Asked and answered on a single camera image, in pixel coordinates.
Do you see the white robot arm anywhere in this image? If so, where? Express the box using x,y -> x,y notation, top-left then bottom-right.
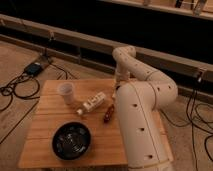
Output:
112,46 -> 178,171

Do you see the black bowl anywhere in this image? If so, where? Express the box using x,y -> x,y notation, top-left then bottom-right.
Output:
52,122 -> 91,160

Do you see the black cables right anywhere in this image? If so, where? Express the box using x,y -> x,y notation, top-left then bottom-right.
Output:
159,74 -> 213,168

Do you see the wooden folding table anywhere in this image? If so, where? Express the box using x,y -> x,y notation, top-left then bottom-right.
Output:
19,79 -> 173,171

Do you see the wooden rail barrier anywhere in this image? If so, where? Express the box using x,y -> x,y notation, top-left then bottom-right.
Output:
0,13 -> 213,96

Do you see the black power adapter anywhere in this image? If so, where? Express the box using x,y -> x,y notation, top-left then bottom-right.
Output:
24,63 -> 42,76

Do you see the translucent plastic cup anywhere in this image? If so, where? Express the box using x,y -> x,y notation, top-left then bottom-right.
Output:
57,83 -> 74,105

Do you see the white lying bottle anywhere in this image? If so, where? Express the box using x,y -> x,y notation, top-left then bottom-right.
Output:
77,92 -> 106,115

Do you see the red brown small object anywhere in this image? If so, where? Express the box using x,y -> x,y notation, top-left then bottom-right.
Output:
103,104 -> 115,123

